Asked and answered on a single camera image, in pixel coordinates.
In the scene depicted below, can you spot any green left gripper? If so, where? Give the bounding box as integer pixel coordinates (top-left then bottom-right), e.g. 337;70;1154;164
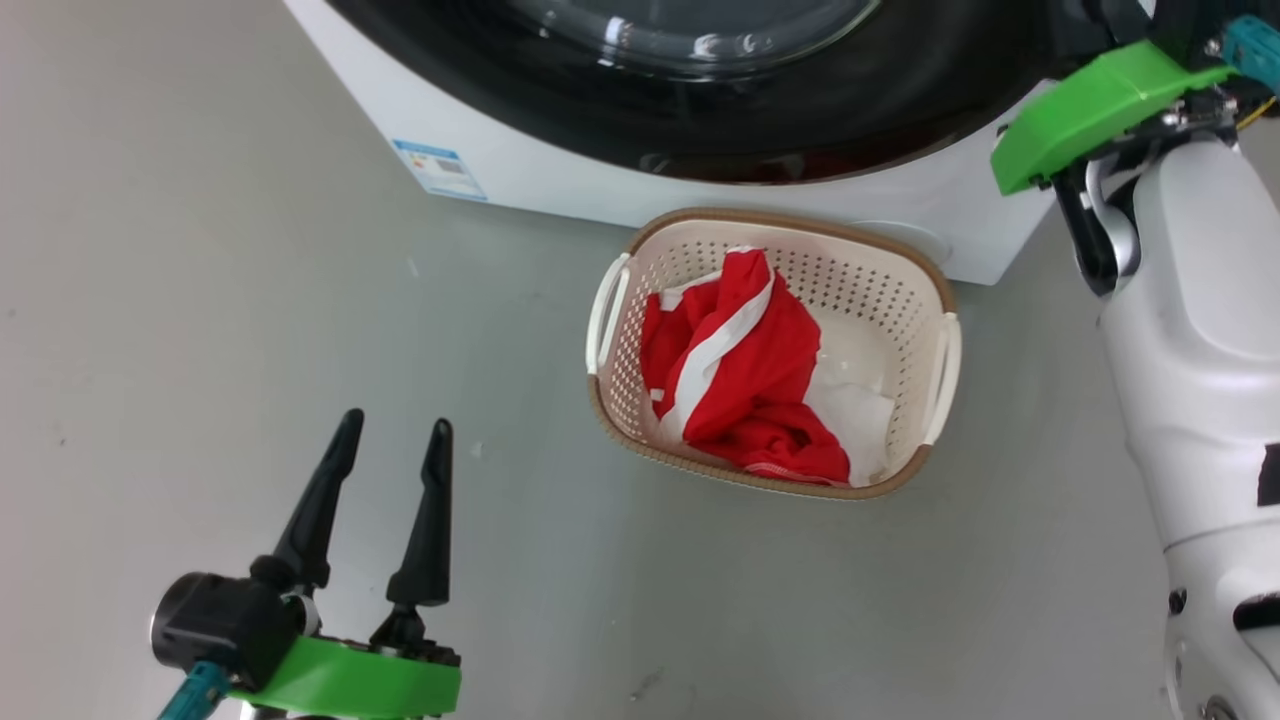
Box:
228;408;463;720

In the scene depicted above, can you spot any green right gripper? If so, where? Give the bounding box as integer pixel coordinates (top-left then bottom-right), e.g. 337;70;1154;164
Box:
990;40;1241;196

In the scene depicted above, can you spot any washing machine door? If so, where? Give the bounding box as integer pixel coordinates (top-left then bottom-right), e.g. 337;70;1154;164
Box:
325;0;1101;186

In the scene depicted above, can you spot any red and white garment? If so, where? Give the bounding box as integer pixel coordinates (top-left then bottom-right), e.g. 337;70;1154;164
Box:
640;247;897;488

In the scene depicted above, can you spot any cream plastic basket brown rim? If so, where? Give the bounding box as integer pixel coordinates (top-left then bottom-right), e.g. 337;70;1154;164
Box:
586;208;963;500

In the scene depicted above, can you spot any white front-load washing machine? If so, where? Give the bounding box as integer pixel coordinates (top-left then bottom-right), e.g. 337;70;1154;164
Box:
283;0;1161;286

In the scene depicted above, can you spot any blue energy label sticker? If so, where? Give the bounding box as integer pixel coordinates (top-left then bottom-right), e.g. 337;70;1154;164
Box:
392;139;488;202

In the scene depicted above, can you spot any teal right cable connector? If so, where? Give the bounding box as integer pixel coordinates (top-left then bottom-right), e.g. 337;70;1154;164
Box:
1220;15;1280;96

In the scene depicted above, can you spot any teal cable connector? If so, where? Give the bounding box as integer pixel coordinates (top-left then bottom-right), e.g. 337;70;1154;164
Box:
157;660;231;720
1220;15;1280;96

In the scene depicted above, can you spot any teal left cable connector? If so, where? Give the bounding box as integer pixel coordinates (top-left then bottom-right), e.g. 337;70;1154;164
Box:
157;660;231;720

